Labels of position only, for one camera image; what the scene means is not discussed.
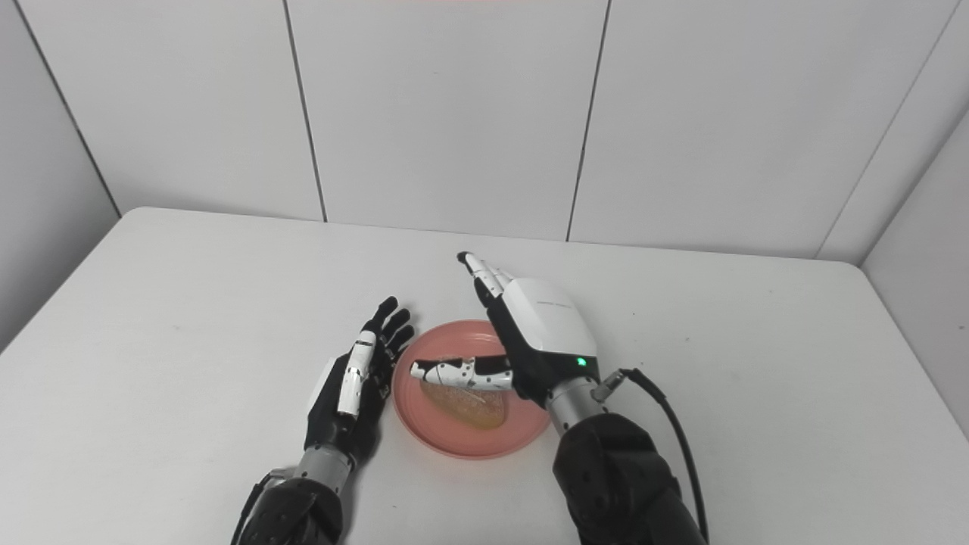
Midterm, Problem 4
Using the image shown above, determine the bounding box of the pink round plate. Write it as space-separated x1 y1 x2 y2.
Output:
391 319 552 460

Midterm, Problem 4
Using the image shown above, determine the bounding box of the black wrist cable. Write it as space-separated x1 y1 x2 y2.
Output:
590 367 711 544
229 466 296 545

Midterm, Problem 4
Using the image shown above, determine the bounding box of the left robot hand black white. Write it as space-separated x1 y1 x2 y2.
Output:
304 296 416 462

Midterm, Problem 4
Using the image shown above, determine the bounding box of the oval bread loaf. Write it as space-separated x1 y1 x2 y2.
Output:
419 354 506 431

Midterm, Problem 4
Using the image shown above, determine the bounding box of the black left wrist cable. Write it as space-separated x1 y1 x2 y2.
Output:
229 466 296 545

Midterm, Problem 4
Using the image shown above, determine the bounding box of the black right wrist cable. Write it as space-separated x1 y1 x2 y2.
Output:
590 367 711 544

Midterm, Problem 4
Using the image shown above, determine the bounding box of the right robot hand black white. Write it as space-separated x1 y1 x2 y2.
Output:
410 251 601 410

